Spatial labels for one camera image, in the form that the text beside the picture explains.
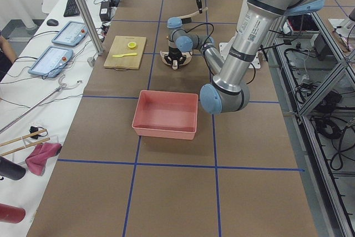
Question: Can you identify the black keyboard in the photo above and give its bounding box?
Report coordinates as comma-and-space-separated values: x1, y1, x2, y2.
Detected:
63, 0, 80, 17

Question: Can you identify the beige hand brush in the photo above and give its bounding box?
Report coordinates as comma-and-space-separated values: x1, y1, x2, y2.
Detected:
178, 7, 209, 24

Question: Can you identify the blue teach pendant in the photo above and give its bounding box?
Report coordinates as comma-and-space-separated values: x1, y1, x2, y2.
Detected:
28, 46, 73, 78
52, 21, 88, 47

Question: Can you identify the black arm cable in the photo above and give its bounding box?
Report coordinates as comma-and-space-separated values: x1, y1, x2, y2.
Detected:
181, 22, 216, 43

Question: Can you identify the black bottle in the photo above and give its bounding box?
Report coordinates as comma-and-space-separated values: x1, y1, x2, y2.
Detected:
0, 157, 26, 180

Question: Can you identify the far blue teach pendant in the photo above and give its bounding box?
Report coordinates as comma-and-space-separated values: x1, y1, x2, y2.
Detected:
52, 21, 88, 47

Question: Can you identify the pink plastic bin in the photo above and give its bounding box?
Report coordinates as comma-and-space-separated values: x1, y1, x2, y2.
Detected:
132, 90, 198, 140

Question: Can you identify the red bottle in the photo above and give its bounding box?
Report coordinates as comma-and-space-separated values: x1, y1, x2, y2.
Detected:
0, 204, 26, 224

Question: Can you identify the pink cloth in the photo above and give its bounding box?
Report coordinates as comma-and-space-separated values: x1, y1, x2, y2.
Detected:
25, 143, 62, 176

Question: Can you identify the wooden chopstick pair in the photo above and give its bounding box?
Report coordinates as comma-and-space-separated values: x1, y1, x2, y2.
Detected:
1, 128, 50, 157

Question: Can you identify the toy lemon slice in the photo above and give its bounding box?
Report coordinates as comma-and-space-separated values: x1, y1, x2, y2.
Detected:
127, 42, 137, 49

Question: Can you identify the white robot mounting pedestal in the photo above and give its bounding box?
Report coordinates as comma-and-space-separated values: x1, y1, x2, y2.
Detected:
219, 37, 262, 69

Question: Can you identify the beige plastic dustpan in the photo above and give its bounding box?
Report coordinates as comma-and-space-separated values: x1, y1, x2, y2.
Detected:
161, 51, 192, 70

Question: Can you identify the near blue teach pendant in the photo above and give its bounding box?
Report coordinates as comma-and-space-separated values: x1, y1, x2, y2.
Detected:
28, 46, 73, 78

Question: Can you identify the black computer mouse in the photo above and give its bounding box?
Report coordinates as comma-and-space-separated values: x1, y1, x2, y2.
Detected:
46, 19, 59, 26

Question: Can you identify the metal reacher grabber stick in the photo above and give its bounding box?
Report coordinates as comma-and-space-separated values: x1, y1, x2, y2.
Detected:
0, 74, 84, 134

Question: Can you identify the black power adapter box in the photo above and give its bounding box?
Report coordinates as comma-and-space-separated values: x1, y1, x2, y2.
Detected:
99, 1, 116, 22

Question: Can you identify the yellow plastic knife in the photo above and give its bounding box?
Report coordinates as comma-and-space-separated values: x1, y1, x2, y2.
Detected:
112, 52, 138, 58

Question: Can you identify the aluminium frame post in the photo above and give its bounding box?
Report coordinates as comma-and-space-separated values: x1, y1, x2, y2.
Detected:
75, 0, 103, 56

